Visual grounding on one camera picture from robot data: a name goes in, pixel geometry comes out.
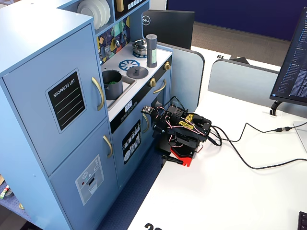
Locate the stainless steel pot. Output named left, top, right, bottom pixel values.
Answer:
left=132, top=39, right=148, bottom=57

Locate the gold dishwasher handle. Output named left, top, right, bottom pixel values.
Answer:
left=142, top=113, right=150, bottom=134

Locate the blue dishwasher door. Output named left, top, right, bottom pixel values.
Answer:
left=112, top=109, right=154, bottom=190

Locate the short gold fridge handle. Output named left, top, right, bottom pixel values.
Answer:
left=103, top=135, right=114, bottom=159

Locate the monitor showing code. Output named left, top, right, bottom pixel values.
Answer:
left=270, top=7, right=307, bottom=107

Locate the silver monitor stand base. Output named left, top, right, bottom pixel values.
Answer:
left=292, top=121, right=307, bottom=153

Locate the black USB cable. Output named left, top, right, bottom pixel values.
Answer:
left=211, top=122, right=295, bottom=147

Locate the silver slotted spatula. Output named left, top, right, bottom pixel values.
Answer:
left=103, top=35, right=112, bottom=58

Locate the black keyboard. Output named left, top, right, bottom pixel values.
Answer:
left=298, top=211, right=307, bottom=230

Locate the dark toy microwave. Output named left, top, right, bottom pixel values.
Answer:
left=114, top=0, right=151, bottom=22

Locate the black Dell monitor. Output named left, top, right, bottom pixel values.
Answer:
left=142, top=9, right=195, bottom=50

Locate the fridge door with ice dispenser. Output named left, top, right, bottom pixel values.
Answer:
left=49, top=118, right=119, bottom=230

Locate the gray salt shaker cylinder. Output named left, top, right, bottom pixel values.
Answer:
left=146, top=34, right=158, bottom=69

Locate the black control panel strip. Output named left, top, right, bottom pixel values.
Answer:
left=110, top=64, right=172, bottom=134

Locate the green white box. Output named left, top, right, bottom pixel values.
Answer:
left=0, top=184, right=10, bottom=200

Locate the gray divider panel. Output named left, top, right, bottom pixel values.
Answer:
left=157, top=42, right=205, bottom=108
left=207, top=58, right=307, bottom=118

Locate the black table clamp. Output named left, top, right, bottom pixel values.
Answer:
left=155, top=137, right=184, bottom=165

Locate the gray toy sink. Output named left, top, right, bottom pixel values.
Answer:
left=103, top=76, right=138, bottom=111

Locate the fridge door with shopping list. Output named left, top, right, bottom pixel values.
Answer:
left=1, top=23, right=107, bottom=177

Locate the gray pot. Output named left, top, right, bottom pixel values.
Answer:
left=102, top=69, right=124, bottom=101

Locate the red arm base plate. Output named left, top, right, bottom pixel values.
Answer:
left=169, top=146, right=194, bottom=168

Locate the gold oven handle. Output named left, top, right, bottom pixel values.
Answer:
left=153, top=79, right=167, bottom=94

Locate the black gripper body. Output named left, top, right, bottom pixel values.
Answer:
left=152, top=118, right=170, bottom=138

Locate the white plate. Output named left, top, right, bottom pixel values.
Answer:
left=77, top=0, right=98, bottom=30
left=104, top=0, right=112, bottom=23
left=95, top=0, right=107, bottom=27

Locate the long gold fridge handle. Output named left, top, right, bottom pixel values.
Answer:
left=91, top=76, right=105, bottom=112

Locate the black power cable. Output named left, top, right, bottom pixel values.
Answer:
left=211, top=126, right=307, bottom=170

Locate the blue toy kitchen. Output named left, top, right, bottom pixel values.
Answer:
left=0, top=0, right=174, bottom=230

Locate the blue oven door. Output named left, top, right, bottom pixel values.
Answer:
left=150, top=78, right=172, bottom=132

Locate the gray pot lid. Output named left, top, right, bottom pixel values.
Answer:
left=126, top=66, right=149, bottom=79

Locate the black shopping list board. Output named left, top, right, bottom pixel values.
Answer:
left=45, top=68, right=87, bottom=134

